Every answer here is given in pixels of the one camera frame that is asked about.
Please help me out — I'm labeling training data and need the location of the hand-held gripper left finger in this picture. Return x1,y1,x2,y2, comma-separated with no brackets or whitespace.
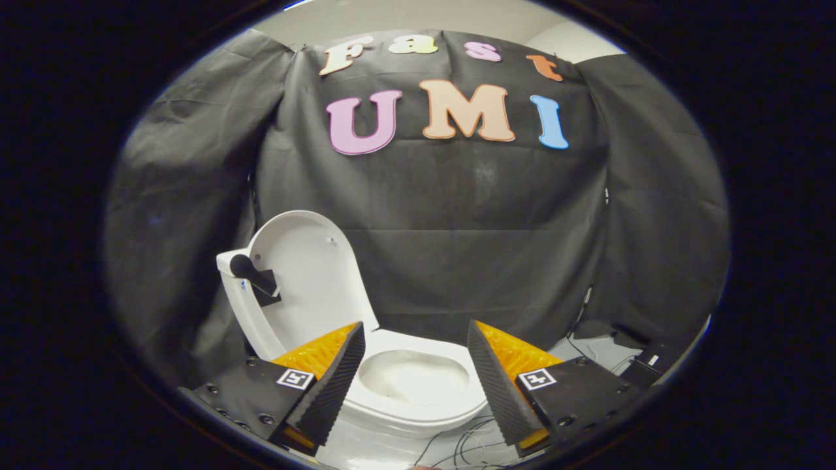
178,321,366,456

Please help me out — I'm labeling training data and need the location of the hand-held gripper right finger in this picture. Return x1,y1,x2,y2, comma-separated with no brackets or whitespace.
466,320,644,458

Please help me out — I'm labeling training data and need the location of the white toilet lid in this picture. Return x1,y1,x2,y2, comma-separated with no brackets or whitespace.
230,210,379,360

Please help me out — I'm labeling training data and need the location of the white toilet bowl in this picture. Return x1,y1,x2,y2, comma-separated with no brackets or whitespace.
340,351,487,439

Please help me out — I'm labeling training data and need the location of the white toilet tank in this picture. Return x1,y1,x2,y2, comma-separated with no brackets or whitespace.
217,251,288,361

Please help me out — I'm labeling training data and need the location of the black box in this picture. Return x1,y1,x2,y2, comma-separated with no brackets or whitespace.
619,339,681,390

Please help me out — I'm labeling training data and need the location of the black backdrop cloth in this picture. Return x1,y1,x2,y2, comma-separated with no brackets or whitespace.
104,29,730,389

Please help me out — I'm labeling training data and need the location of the tangle of cables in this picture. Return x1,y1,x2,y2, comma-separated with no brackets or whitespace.
415,418,523,469

